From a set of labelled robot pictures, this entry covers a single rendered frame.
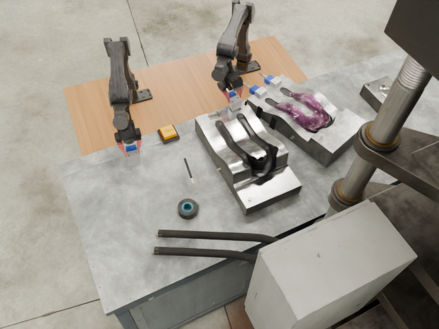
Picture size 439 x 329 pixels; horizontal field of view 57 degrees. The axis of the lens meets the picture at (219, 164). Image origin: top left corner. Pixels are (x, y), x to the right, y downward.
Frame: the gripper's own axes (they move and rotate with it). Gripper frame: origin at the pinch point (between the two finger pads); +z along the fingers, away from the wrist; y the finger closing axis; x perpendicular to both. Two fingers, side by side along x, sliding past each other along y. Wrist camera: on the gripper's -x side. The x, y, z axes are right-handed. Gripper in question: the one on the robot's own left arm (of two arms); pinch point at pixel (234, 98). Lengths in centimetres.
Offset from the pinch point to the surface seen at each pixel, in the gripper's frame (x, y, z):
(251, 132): -12.4, 0.0, 12.0
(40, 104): 155, -102, 28
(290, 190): -41.8, 1.0, 25.2
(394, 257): -112, -8, -16
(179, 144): 0.7, -30.4, 10.9
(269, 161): -28.8, -0.4, 17.6
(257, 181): -33.8, -9.1, 20.7
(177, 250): -48, -50, 22
